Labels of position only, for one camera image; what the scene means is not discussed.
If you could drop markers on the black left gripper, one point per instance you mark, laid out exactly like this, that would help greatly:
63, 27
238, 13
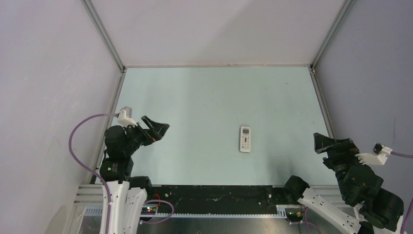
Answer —
159, 128

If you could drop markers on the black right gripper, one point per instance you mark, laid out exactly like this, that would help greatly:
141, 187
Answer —
335, 148

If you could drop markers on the beige remote control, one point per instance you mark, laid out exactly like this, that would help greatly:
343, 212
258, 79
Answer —
245, 139

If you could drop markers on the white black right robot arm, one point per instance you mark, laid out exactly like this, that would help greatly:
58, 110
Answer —
377, 211

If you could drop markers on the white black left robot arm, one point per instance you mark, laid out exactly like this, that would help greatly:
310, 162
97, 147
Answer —
120, 171

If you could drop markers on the right controller board with LEDs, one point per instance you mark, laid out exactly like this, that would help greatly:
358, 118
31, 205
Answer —
295, 217

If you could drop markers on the controller board with leds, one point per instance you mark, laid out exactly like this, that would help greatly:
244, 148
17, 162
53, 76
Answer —
295, 217
149, 211

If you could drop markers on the left controller board with LEDs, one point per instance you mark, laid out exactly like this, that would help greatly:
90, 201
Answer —
149, 211

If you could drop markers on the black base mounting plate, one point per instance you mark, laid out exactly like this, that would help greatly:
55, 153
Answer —
215, 199

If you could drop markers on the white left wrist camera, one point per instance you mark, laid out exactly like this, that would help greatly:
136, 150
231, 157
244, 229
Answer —
124, 117

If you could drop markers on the grey slotted cable duct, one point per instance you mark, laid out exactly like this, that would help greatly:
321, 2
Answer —
281, 213

